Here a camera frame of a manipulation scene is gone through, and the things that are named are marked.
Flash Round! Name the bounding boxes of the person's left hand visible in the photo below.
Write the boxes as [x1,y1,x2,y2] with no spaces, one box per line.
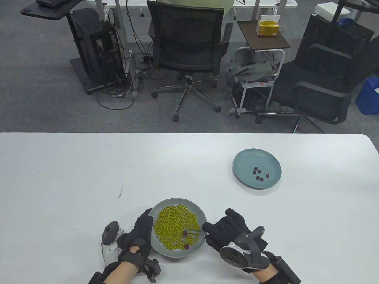
[117,208,154,267]

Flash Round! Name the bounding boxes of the person's right hand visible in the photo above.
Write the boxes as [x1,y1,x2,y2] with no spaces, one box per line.
[202,208,277,274]

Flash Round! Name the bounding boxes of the metal tweezers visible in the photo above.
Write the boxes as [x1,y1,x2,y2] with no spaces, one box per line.
[183,229,209,238]

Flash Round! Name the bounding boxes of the grey plate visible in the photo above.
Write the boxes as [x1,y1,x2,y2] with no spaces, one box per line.
[148,198,208,258]

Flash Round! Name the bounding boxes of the teal plate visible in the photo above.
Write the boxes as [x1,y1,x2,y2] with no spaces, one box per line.
[233,148,282,190]

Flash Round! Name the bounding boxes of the person's right forearm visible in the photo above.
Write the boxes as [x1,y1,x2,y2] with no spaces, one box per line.
[252,265,282,284]

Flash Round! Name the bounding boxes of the person's left forearm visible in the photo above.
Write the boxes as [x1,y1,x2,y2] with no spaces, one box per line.
[104,262,139,284]

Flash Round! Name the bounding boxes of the pile of green beans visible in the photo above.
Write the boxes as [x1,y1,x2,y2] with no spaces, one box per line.
[153,204,199,250]

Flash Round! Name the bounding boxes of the grey white handheld controller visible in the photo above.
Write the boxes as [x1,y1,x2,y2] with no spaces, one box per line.
[219,226,270,270]
[101,221,125,266]

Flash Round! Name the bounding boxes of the white metal cart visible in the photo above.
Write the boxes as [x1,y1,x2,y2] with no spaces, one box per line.
[229,47,286,119]

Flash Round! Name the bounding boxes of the black lounge chair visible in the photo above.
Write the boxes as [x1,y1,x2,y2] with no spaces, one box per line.
[255,37,379,133]

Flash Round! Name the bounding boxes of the grey jacket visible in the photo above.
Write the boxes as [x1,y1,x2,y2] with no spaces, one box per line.
[227,49,282,83]

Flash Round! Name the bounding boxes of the black mesh office chair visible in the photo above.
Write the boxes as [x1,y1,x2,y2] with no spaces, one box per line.
[147,0,234,122]

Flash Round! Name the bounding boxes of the brown side table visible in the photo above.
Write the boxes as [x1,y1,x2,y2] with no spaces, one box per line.
[237,20,291,50]

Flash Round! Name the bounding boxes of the blue bin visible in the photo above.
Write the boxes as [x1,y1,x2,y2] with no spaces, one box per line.
[355,76,379,116]

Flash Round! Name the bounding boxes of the black computer tower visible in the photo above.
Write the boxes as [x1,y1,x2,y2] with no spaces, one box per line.
[70,7,128,88]

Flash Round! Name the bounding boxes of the yellow tissue box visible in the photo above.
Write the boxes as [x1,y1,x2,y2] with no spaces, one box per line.
[256,15,280,37]

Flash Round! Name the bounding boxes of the white office desk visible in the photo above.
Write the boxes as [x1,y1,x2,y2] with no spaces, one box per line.
[95,0,298,91]

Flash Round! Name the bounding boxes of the black side desk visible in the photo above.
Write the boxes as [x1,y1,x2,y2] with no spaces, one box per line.
[20,0,131,95]

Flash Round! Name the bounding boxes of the white box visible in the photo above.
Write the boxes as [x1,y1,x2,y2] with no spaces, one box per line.
[314,2,350,19]

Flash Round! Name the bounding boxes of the black keyboard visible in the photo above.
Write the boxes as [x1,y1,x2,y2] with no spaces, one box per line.
[36,0,70,8]

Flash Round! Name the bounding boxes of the black wrist camera rig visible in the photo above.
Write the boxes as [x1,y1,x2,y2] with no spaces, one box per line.
[264,251,302,284]
[88,258,162,284]

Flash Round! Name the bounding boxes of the bundle of black cables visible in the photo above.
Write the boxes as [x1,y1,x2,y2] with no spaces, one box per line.
[96,0,166,110]

